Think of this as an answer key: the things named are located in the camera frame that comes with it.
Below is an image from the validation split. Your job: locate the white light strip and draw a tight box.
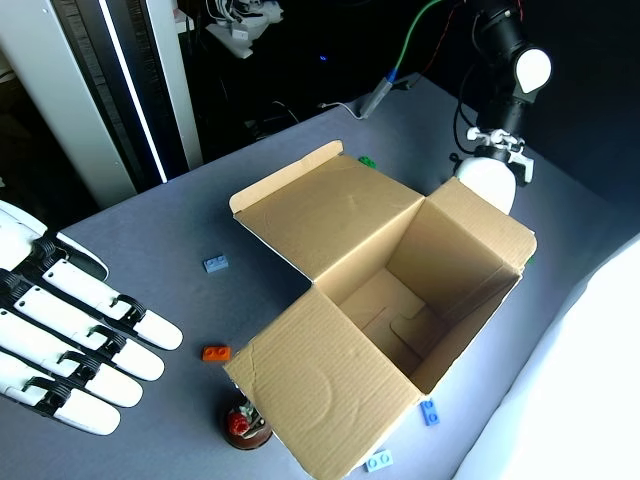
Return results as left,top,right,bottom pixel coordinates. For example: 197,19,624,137
98,0,169,185

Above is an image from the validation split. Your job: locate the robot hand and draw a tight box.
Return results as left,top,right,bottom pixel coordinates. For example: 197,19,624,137
457,157,518,216
0,199,184,436

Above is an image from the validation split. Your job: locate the white cabinet frame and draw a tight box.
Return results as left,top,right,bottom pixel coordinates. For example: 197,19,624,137
0,0,205,211

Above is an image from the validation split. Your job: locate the grey adapter with blue plug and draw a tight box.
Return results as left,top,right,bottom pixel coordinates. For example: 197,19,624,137
360,69,401,119

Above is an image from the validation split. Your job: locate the white plastic parts clutter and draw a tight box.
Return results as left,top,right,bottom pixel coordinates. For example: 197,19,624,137
204,0,286,60

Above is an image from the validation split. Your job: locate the light blue toy brick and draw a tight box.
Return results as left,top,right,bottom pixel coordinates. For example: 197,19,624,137
364,449,395,474

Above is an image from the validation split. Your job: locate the green cable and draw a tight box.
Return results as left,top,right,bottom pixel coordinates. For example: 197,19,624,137
392,0,436,76

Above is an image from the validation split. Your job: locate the cardboard box white outside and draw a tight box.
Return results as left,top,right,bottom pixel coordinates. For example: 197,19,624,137
223,139,539,480

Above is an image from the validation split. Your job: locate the pale grey-blue toy brick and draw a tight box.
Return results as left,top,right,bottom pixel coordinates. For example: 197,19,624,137
202,253,230,275

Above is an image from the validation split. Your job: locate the thin white cable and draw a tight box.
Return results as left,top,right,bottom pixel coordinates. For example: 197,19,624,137
318,101,364,120

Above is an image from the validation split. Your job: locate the white backdrop sheet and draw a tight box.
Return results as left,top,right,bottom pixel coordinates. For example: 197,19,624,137
452,234,640,480

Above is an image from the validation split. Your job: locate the red and brown toy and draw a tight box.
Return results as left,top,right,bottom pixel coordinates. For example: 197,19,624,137
222,382,275,451

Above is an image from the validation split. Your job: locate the grey table cloth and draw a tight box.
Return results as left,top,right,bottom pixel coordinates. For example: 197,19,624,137
0,72,640,480

